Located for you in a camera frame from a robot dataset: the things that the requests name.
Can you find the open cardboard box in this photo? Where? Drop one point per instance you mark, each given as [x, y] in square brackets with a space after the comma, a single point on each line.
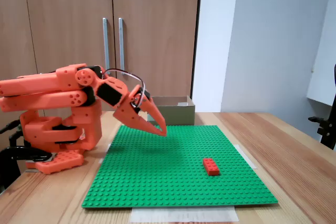
[178, 113]

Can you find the green lego baseplate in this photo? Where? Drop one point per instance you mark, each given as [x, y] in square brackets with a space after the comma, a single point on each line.
[170, 176]

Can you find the red lego block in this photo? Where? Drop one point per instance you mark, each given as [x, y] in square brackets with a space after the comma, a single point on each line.
[210, 166]

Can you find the narrow translucent tape strip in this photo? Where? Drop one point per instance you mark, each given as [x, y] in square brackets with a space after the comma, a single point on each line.
[108, 148]
[246, 155]

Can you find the wide translucent tape strip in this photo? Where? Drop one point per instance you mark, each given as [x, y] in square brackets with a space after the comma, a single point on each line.
[183, 214]

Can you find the wooden cabinet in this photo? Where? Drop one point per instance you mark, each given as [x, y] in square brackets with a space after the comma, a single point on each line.
[65, 11]

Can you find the black table clamp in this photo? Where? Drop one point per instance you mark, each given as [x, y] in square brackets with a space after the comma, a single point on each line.
[10, 161]

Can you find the white panel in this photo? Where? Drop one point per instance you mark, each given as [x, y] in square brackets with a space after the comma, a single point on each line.
[324, 77]

